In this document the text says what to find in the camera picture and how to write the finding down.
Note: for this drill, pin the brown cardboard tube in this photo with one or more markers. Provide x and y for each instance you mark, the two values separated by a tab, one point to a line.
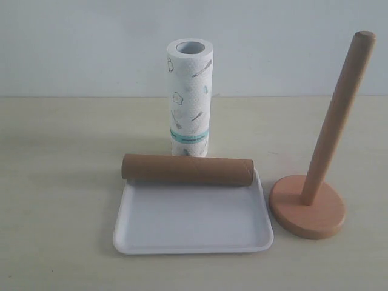
188	169

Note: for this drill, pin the white printed paper towel roll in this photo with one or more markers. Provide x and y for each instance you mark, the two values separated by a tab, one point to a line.
189	87

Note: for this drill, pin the wooden paper towel holder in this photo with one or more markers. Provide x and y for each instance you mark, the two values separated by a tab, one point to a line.
305	205

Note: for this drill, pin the white plastic tray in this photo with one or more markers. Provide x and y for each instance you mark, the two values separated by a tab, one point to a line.
164	218

